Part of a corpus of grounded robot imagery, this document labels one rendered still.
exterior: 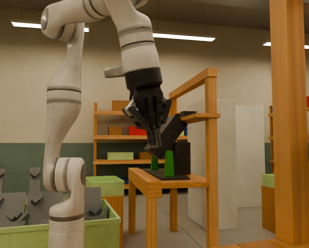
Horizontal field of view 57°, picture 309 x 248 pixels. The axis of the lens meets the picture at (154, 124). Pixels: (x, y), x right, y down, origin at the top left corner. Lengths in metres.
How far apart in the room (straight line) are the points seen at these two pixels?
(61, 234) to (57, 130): 0.27
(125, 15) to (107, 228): 0.84
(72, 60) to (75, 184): 0.33
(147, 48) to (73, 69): 0.31
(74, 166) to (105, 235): 0.48
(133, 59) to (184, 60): 7.59
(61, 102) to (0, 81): 7.14
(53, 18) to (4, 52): 7.26
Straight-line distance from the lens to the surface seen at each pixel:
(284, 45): 1.26
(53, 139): 0.80
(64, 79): 0.81
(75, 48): 0.86
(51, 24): 0.83
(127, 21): 0.58
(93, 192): 1.45
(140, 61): 0.56
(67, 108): 0.79
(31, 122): 7.62
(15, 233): 1.18
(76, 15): 0.75
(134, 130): 6.98
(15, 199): 1.46
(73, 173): 0.78
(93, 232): 1.19
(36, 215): 1.42
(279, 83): 1.25
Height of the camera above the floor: 1.26
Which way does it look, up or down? 4 degrees up
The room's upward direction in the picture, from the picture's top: straight up
